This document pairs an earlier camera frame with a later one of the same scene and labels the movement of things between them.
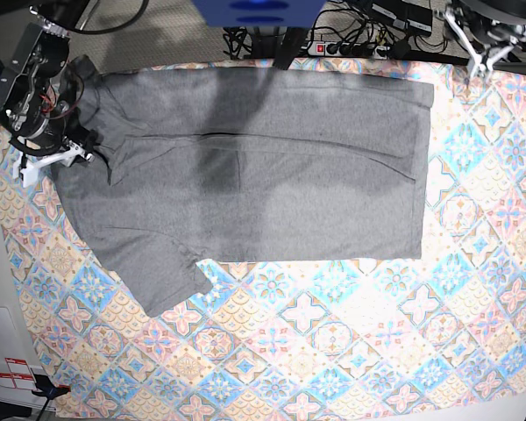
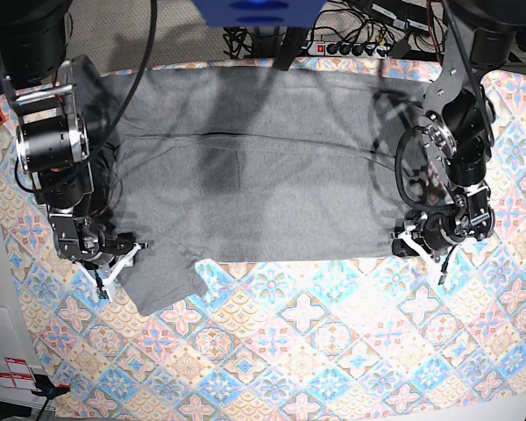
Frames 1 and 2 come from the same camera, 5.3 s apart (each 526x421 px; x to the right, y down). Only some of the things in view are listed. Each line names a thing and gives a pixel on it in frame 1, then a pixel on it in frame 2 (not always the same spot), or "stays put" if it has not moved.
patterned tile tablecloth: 317,340 stays put
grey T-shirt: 252,164 stays put
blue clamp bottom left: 46,387 stays put
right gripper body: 497,46 -> 431,234
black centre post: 292,45 stays put
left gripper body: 55,139 -> 103,262
